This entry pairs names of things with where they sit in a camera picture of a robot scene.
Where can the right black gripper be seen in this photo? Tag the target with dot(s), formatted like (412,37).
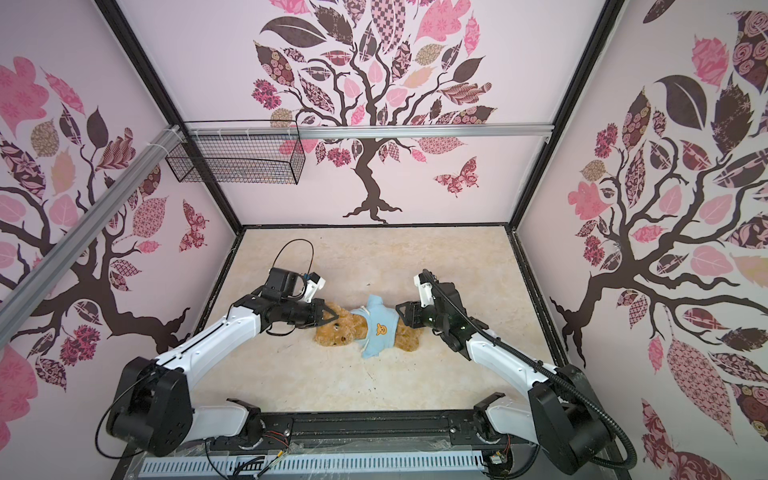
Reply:
(414,313)

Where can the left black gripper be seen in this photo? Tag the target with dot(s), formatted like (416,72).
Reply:
(317,307)

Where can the light blue fleece hoodie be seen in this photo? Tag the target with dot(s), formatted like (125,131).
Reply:
(381,322)

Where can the brown plush teddy bear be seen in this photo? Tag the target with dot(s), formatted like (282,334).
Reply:
(342,328)

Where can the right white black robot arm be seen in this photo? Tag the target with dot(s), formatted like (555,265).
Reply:
(559,414)

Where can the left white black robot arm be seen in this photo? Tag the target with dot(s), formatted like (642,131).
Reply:
(152,409)

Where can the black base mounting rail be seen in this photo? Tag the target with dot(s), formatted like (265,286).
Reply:
(506,457)

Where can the black wire mesh basket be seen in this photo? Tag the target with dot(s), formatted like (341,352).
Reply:
(260,152)

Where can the white slotted cable duct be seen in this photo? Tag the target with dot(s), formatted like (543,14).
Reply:
(312,465)

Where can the rear aluminium rail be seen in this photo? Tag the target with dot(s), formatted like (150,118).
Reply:
(410,131)

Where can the aluminium rail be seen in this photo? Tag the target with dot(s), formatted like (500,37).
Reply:
(410,131)
(23,300)

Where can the left aluminium rail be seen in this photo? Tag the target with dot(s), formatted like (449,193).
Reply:
(23,300)

